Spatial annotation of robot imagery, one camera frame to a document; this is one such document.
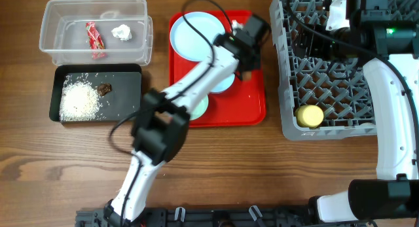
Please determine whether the red serving tray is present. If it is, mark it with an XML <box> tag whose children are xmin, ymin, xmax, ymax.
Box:
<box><xmin>168</xmin><ymin>10</ymin><xmax>266</xmax><ymax>128</ymax></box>

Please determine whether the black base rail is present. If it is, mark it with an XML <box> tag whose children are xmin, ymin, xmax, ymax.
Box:
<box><xmin>74</xmin><ymin>205</ymin><xmax>366</xmax><ymax>227</ymax></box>

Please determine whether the clear plastic bin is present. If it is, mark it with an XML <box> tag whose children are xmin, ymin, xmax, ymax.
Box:
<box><xmin>39</xmin><ymin>0</ymin><xmax>153</xmax><ymax>66</ymax></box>

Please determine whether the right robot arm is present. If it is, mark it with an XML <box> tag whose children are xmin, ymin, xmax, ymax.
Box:
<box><xmin>293</xmin><ymin>0</ymin><xmax>418</xmax><ymax>222</ymax></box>

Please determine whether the blue bowl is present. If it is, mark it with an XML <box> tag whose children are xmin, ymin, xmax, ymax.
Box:
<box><xmin>210</xmin><ymin>74</ymin><xmax>235</xmax><ymax>94</ymax></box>

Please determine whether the white tissue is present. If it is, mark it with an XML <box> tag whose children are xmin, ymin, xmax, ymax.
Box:
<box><xmin>111</xmin><ymin>24</ymin><xmax>132</xmax><ymax>41</ymax></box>

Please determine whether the white rice pile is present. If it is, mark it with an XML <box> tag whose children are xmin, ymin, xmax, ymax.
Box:
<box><xmin>59</xmin><ymin>73</ymin><xmax>101</xmax><ymax>122</ymax></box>

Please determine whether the red snack wrapper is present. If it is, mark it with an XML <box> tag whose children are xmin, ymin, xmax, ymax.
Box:
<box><xmin>86</xmin><ymin>21</ymin><xmax>107</xmax><ymax>60</ymax></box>

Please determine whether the dark brown food scrap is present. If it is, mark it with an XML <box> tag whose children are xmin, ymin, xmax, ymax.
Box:
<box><xmin>97</xmin><ymin>83</ymin><xmax>112</xmax><ymax>97</ymax></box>

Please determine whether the grey dishwasher rack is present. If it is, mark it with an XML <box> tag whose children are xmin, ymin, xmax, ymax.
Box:
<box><xmin>269</xmin><ymin>0</ymin><xmax>419</xmax><ymax>142</ymax></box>

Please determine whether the white round plate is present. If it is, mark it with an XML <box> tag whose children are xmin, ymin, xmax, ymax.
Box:
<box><xmin>170</xmin><ymin>12</ymin><xmax>225</xmax><ymax>62</ymax></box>

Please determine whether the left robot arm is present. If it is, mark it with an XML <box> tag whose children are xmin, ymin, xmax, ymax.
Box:
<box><xmin>104</xmin><ymin>14</ymin><xmax>272</xmax><ymax>226</ymax></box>

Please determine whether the green bowl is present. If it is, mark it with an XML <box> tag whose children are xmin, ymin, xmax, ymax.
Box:
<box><xmin>190</xmin><ymin>96</ymin><xmax>209</xmax><ymax>120</ymax></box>

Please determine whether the black plastic tray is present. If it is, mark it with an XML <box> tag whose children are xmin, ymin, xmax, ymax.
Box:
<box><xmin>49</xmin><ymin>63</ymin><xmax>142</xmax><ymax>124</ymax></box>

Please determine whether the yellow plastic cup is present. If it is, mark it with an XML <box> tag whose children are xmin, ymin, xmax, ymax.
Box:
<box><xmin>295</xmin><ymin>105</ymin><xmax>324</xmax><ymax>128</ymax></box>

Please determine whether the orange carrot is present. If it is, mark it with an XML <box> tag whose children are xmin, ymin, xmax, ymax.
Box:
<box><xmin>241</xmin><ymin>71</ymin><xmax>252</xmax><ymax>81</ymax></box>

